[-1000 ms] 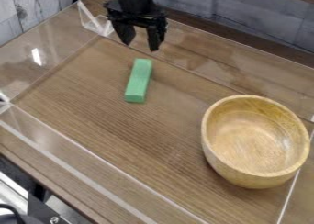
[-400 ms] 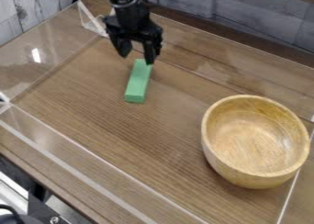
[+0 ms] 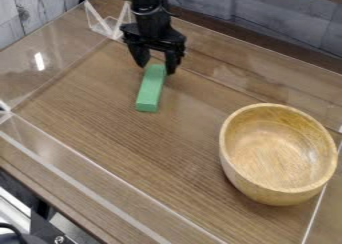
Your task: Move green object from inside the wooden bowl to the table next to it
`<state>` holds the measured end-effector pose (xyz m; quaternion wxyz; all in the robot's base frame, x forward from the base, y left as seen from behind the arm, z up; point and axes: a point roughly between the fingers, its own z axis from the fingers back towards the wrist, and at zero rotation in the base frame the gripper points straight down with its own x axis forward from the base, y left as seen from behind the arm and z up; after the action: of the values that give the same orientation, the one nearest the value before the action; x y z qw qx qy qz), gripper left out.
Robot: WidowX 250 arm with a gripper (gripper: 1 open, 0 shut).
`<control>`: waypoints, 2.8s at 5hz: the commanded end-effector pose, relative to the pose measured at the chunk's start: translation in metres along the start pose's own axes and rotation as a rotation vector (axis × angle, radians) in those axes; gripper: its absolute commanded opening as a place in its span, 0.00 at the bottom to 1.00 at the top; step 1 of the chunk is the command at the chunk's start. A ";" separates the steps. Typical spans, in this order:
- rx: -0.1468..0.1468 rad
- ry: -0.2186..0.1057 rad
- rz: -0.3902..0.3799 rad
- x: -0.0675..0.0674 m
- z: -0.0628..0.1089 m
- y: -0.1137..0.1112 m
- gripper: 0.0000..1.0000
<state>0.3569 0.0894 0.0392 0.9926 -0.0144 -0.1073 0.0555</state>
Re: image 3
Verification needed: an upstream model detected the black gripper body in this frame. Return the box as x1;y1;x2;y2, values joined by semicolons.
120;11;185;53

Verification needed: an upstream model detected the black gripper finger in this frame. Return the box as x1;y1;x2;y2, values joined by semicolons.
128;43;150;68
164;50;183;75

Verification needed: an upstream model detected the green rectangular block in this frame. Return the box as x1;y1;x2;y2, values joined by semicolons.
134;64;165;112

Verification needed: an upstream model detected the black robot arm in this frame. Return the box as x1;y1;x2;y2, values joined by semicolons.
120;0;185;75

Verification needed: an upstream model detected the wooden bowl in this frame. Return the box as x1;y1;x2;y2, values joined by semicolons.
219;103;337;206

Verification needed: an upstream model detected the clear acrylic corner bracket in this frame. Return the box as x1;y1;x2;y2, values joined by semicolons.
84;1;134;40

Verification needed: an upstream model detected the clear acrylic barrier wall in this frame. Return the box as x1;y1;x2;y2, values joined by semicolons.
0;7;342;244

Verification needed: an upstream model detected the black metal table bracket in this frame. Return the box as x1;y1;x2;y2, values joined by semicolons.
28;209;68;244

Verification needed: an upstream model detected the black cable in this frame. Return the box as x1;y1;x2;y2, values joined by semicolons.
0;222;28;244

